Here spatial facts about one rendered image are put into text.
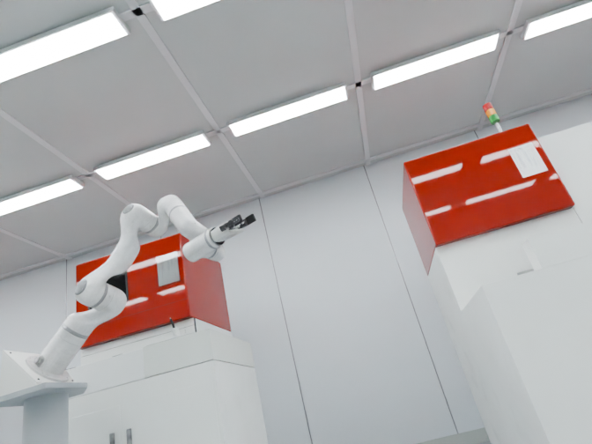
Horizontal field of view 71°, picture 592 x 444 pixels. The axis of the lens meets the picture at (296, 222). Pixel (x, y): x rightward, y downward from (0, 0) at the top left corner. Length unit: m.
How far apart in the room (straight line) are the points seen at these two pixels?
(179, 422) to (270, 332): 2.23
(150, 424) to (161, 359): 0.28
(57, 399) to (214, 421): 0.64
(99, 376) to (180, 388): 0.43
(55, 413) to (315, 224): 3.05
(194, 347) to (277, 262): 2.37
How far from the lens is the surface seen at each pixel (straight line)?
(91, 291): 1.99
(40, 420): 2.06
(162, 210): 2.01
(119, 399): 2.29
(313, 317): 4.13
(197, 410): 2.09
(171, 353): 2.17
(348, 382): 4.03
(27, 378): 2.04
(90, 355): 3.20
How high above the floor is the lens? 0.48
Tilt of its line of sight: 25 degrees up
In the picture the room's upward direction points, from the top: 14 degrees counter-clockwise
